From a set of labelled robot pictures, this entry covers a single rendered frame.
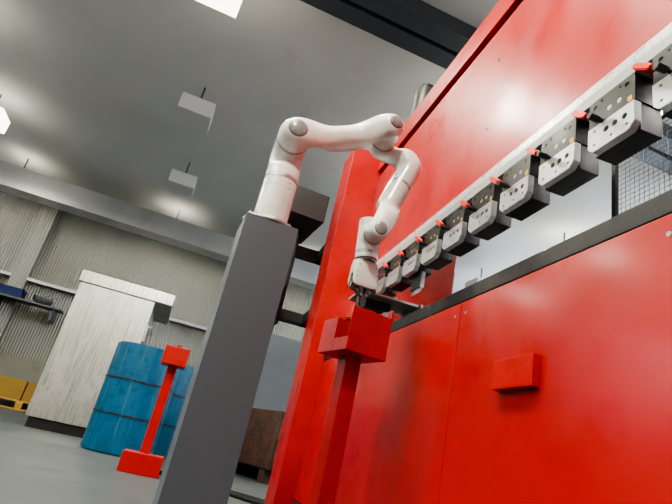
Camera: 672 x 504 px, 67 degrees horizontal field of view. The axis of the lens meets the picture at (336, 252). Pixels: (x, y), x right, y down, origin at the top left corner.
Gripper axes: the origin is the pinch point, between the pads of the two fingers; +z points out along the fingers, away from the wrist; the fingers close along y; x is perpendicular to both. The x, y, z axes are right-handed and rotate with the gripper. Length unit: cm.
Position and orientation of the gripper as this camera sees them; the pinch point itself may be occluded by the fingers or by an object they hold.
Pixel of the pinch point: (360, 302)
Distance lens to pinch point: 178.8
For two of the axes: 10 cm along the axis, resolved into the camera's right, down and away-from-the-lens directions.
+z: -1.3, 9.3, -3.4
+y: -8.6, -2.8, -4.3
